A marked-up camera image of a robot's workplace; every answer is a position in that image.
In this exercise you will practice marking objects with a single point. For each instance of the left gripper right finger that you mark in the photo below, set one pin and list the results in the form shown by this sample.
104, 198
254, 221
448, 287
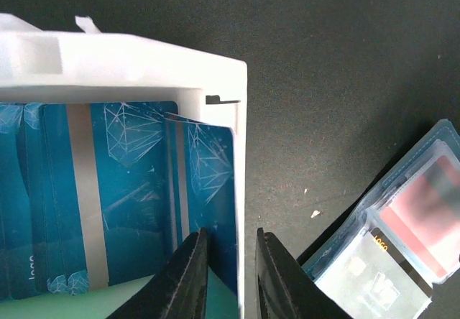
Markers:
283, 288

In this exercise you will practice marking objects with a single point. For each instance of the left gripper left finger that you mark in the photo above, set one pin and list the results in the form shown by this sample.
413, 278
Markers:
179, 290

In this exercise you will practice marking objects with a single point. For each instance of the blue card holder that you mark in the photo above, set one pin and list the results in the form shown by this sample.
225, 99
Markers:
400, 240

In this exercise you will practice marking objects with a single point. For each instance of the white bin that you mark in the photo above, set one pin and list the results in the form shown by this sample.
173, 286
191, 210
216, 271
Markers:
90, 66

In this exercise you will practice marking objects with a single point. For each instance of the green bin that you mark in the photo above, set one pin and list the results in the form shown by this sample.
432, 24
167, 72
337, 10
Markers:
72, 304

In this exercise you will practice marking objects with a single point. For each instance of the blue card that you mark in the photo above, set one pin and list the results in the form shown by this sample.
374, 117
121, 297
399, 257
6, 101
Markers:
202, 169

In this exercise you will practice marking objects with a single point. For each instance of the blue cards stack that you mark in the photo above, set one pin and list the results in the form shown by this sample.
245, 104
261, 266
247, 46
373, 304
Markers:
83, 196

